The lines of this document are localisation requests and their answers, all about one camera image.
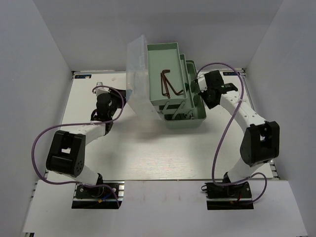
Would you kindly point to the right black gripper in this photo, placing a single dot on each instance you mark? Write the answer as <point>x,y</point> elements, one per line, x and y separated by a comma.
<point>210,105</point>

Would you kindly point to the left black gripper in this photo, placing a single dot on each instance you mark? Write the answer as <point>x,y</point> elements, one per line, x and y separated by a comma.
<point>116,94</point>

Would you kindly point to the brown hex key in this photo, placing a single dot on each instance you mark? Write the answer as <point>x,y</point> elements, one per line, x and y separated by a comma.
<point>167,94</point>
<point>172,88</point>
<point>162,85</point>

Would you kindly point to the green toolbox with clear lid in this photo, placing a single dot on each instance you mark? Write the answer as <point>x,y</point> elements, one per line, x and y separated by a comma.
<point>144,63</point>

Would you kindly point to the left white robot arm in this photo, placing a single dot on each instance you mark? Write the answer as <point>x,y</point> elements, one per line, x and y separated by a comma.
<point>67,152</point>

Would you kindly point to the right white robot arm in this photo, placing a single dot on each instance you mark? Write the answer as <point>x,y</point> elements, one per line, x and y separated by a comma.
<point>260,142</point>

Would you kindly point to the right blue table label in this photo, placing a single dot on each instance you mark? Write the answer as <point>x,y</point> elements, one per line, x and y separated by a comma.
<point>231,73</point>

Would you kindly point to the blue table label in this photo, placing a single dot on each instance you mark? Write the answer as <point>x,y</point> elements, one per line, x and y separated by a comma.
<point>231,73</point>
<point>83,76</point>

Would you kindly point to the left blue table label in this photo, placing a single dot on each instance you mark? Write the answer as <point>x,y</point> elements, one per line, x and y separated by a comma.
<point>83,76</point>

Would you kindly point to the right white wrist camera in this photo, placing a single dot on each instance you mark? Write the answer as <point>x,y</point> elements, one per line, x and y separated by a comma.
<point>200,84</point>

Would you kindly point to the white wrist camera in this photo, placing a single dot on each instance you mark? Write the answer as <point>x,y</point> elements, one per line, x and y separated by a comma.
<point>200,84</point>
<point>100,90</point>

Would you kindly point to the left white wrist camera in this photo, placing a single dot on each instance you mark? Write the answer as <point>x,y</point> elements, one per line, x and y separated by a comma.
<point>100,90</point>

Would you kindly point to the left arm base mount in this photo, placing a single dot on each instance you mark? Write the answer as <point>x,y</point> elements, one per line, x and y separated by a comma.
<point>99,198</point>

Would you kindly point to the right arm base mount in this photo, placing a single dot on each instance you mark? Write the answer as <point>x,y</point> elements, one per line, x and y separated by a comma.
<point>232,197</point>

